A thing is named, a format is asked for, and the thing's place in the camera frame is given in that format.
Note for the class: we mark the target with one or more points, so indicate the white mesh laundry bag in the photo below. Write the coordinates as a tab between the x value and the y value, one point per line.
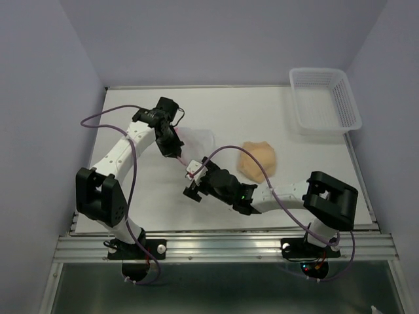
198	143

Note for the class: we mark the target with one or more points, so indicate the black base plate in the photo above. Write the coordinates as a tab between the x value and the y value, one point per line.
118	250
300	249

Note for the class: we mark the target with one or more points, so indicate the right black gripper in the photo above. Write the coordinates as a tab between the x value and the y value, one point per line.
192	190

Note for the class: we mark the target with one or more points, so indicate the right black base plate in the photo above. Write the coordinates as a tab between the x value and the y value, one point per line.
300	249

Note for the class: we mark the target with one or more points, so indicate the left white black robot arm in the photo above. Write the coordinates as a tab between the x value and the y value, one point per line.
99	194

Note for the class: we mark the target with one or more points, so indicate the aluminium frame rail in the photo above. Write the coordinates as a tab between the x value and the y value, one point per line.
219	247

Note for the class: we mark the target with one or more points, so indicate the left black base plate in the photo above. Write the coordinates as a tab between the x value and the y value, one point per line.
118	250

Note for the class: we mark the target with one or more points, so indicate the beige bra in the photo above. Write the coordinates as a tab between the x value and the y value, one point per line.
264	154

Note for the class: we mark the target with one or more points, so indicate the white plastic basket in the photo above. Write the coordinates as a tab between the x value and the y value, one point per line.
323	101

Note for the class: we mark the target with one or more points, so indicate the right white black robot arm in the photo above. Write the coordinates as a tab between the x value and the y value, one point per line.
332	202

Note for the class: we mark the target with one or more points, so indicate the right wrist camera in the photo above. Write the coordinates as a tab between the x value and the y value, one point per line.
195	171

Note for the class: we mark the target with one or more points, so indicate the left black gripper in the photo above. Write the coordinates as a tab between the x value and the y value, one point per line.
173	150

